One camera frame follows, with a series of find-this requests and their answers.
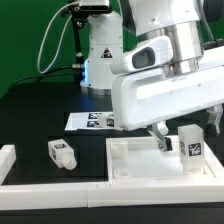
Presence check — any white square table top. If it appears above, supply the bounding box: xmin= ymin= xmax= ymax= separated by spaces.
xmin=105 ymin=134 xmax=224 ymax=183

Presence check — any white grey cable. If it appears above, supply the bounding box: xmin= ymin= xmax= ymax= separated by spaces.
xmin=36 ymin=1 xmax=81 ymax=75

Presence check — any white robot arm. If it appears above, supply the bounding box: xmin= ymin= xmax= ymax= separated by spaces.
xmin=80 ymin=0 xmax=224 ymax=151

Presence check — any white marker sheet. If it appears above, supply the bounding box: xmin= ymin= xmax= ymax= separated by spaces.
xmin=65 ymin=112 xmax=115 ymax=131

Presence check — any white U-shaped fence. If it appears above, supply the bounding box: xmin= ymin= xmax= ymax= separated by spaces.
xmin=0 ymin=147 xmax=224 ymax=210

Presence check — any black cable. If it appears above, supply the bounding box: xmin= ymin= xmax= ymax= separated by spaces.
xmin=6 ymin=65 xmax=83 ymax=93

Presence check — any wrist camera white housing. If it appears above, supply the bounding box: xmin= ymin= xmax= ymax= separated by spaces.
xmin=110 ymin=36 xmax=174 ymax=75

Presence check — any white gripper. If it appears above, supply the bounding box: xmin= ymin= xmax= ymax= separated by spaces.
xmin=111 ymin=49 xmax=224 ymax=152

